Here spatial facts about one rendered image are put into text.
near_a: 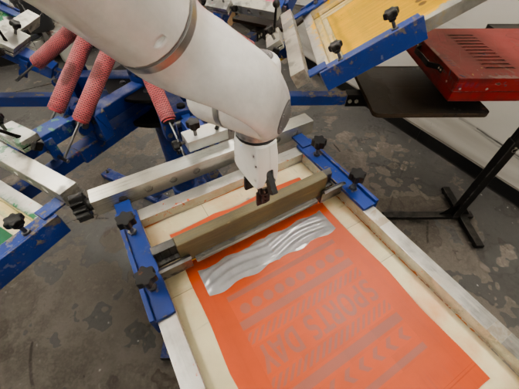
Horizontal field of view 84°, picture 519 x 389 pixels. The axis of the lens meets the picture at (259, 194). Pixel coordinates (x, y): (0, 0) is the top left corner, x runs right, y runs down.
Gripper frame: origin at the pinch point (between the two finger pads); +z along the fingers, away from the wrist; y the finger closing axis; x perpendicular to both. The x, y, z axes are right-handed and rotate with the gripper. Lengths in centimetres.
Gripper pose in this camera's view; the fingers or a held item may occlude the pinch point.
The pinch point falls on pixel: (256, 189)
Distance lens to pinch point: 63.2
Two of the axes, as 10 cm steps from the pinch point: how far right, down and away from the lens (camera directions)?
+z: -0.1, 6.7, 7.5
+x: 8.6, -3.7, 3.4
